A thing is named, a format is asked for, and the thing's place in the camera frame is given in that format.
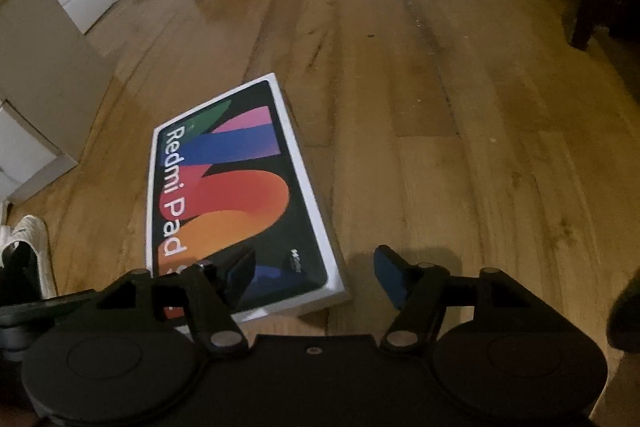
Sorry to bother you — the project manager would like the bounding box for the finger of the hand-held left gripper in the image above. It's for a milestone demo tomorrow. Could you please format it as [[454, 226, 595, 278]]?
[[0, 289, 98, 327]]

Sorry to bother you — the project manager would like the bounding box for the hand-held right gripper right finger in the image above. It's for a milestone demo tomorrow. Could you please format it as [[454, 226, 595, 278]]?
[[373, 245, 527, 351]]

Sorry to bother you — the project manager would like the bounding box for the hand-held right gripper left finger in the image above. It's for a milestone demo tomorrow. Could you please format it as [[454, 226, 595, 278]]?
[[99, 247, 259, 356]]

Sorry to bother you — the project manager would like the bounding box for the colourful printed tablet box lid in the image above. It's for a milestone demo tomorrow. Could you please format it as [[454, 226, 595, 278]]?
[[146, 73, 352, 324]]

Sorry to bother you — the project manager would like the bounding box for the person's black-socked foot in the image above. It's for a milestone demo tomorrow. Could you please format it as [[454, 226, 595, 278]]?
[[0, 246, 42, 305]]

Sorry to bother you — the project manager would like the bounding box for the white slipper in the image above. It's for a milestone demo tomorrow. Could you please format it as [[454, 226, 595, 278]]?
[[0, 215, 59, 299]]

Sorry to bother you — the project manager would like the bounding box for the white drawer cabinet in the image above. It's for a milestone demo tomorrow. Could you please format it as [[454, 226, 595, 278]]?
[[0, 0, 119, 204]]

